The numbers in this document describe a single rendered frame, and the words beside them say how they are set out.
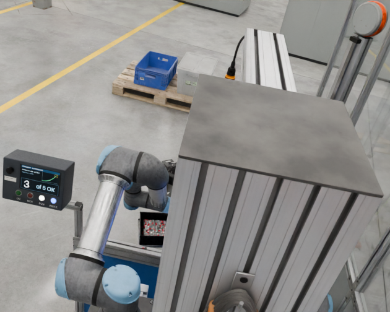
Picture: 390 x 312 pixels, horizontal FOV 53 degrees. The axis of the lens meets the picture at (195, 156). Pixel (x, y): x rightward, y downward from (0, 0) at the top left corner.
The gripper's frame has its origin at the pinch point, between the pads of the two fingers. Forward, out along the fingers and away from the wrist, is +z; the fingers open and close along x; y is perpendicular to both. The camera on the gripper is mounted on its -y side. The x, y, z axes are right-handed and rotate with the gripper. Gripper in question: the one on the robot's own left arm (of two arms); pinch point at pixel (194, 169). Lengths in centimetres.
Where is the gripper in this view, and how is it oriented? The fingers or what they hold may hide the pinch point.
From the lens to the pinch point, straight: 186.1
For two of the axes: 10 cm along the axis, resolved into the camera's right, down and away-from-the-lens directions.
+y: -4.9, -4.8, 7.3
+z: 8.6, -1.6, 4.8
